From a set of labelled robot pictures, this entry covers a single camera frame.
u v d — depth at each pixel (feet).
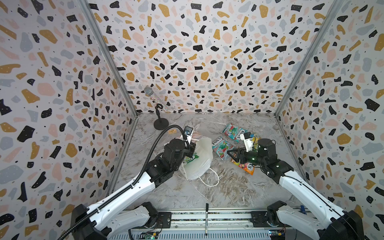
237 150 2.26
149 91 2.89
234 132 3.52
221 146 3.27
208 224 2.40
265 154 1.92
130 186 1.47
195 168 2.81
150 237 2.31
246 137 2.29
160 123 3.73
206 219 2.45
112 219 1.36
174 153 1.64
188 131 1.92
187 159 2.86
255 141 2.25
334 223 1.31
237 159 2.27
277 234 2.35
